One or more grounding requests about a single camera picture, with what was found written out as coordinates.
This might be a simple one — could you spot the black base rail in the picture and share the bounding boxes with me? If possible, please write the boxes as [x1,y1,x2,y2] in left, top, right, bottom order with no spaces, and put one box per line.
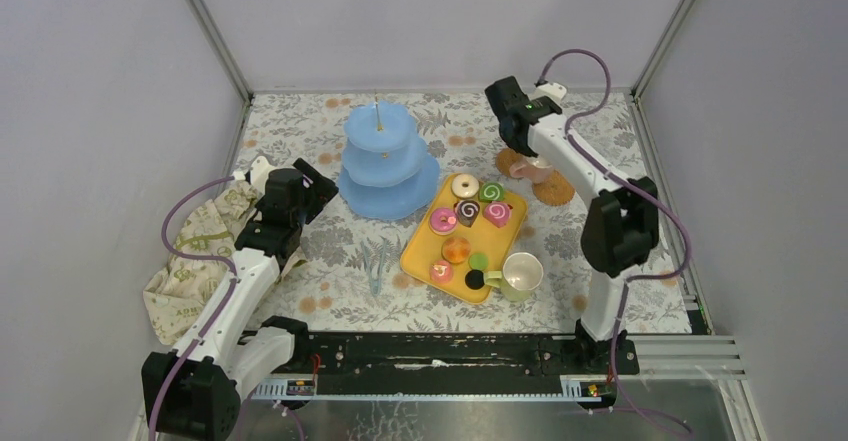
[275,332,640,397]

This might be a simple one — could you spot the woven rattan coaster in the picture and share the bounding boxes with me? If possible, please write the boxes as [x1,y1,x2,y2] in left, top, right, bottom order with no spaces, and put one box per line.
[532,171,576,206]
[495,148,524,179]

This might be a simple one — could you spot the white glazed donut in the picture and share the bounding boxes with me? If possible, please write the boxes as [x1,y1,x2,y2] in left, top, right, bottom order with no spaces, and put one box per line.
[451,173,480,199]

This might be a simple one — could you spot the pink swirl roll cake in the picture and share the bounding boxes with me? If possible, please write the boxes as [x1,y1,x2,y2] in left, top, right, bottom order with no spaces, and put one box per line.
[483,201,512,228]

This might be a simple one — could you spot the yellow serving tray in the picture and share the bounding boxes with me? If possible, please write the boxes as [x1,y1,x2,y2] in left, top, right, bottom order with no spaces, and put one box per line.
[400,174,528,305]

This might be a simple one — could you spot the floral tablecloth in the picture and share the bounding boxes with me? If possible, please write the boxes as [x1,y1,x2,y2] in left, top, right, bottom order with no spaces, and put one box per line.
[236,92,692,334]

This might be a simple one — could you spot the green macaron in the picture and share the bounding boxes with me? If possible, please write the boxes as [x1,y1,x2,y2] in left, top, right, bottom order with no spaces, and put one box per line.
[468,252,489,272]

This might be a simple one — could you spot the black sandwich cookie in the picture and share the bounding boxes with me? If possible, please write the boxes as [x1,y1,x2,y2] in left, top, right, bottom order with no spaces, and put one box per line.
[464,269,486,291]

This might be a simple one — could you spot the beige printed cloth bag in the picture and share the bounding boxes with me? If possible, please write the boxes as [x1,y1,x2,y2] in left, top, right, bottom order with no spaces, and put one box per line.
[143,181,260,346]

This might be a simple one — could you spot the chocolate swirl roll cake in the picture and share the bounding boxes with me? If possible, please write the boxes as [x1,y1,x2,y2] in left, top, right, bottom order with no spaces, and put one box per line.
[454,199,481,227]

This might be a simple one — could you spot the green ceramic mug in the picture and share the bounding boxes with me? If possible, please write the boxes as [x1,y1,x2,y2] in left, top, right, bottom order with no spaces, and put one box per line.
[483,252,544,303]

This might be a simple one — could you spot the orange round bun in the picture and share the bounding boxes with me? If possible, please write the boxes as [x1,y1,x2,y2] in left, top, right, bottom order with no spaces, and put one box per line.
[441,236,472,265]

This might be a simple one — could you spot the red sugared pastry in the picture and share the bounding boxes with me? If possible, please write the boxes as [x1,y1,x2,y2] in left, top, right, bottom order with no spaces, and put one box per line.
[429,259,454,285]

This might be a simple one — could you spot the blue three-tier cake stand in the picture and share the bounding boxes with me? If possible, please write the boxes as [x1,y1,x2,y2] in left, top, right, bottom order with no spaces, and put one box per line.
[338,100,440,221]

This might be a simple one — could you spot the green swirl roll cake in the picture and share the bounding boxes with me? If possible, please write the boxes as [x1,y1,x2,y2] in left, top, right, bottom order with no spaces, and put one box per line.
[478,182,505,203]

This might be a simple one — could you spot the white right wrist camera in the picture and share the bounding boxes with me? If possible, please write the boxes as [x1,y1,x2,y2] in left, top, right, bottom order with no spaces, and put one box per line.
[537,82,568,103]

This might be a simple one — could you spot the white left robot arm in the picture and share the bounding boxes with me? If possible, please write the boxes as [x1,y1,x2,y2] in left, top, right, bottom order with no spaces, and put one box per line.
[141,156,339,440]

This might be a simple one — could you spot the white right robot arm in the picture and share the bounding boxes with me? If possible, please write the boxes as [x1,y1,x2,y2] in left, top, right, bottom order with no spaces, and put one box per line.
[484,76,659,373]

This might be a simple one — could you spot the pink ceramic mug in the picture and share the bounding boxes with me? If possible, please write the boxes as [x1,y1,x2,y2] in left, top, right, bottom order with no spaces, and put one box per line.
[509,156,554,184]

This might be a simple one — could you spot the pink sprinkled donut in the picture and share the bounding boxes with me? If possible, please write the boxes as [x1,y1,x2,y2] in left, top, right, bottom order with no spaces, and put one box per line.
[428,207,459,236]

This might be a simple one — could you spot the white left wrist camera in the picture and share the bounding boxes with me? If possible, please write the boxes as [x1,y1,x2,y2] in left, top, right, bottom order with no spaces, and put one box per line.
[245,156,276,191]

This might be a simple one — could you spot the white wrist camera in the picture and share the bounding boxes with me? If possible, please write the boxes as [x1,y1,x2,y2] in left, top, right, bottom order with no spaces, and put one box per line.
[245,156,276,191]
[537,82,568,103]

